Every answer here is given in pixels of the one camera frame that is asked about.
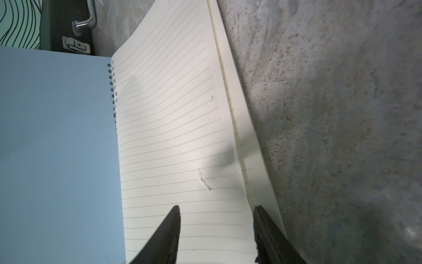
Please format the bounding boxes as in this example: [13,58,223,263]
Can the black hard case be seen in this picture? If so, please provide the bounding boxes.
[40,0,97,55]

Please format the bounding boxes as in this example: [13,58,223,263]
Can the torn lined paper page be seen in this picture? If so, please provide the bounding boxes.
[112,1,257,264]

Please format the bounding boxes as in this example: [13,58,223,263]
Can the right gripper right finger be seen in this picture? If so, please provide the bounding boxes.
[253,206,306,264]

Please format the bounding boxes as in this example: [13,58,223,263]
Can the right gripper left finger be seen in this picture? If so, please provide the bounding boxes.
[130,205,181,264]

